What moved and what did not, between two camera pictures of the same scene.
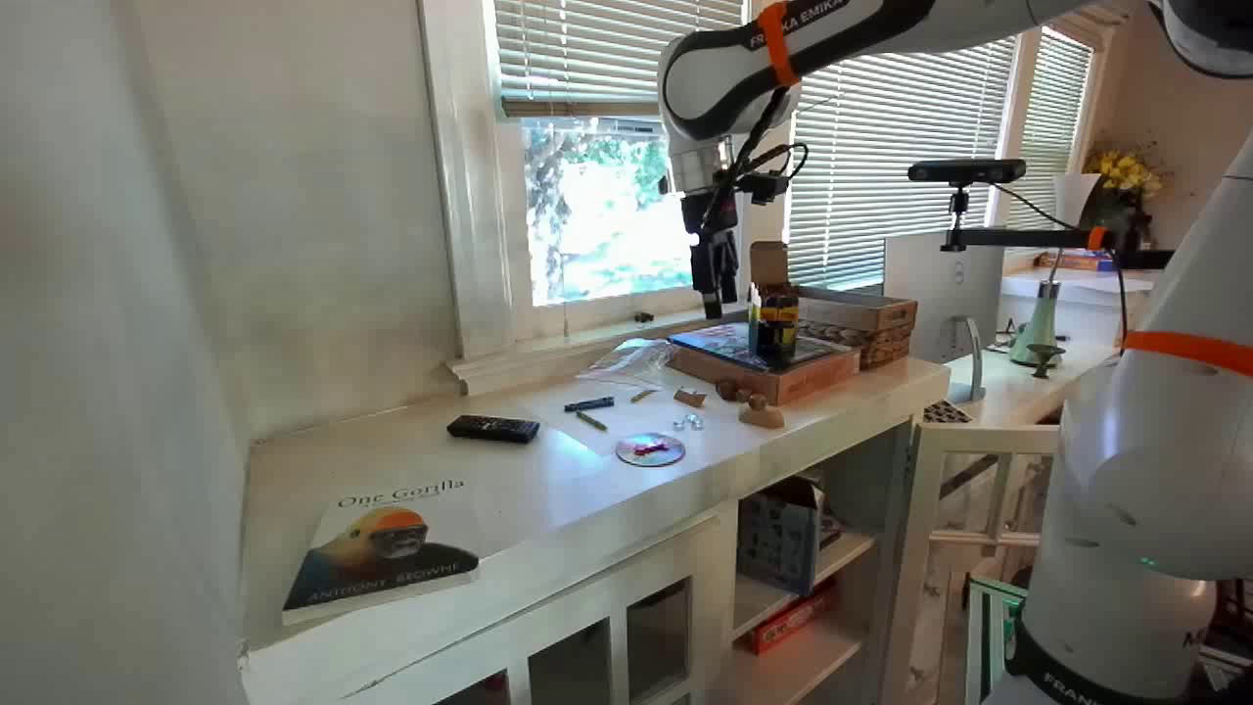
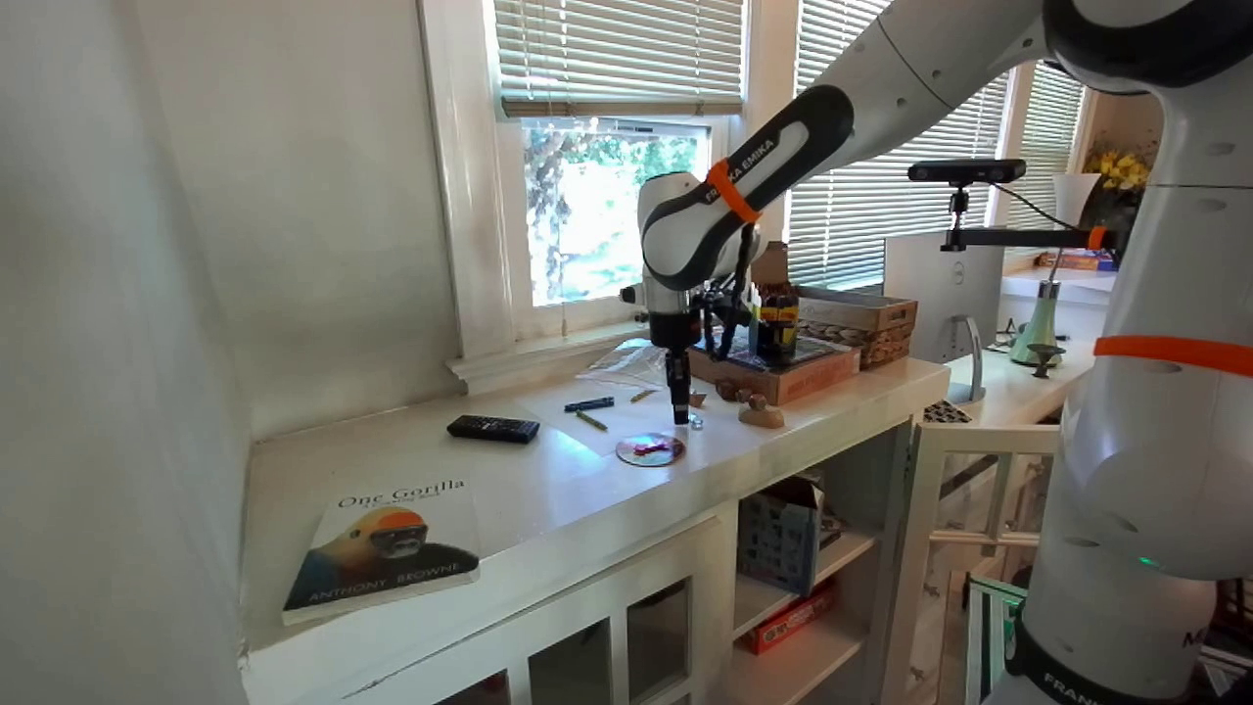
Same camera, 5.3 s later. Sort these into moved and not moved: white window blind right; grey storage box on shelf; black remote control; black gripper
Moved: black gripper
Not moved: grey storage box on shelf; black remote control; white window blind right
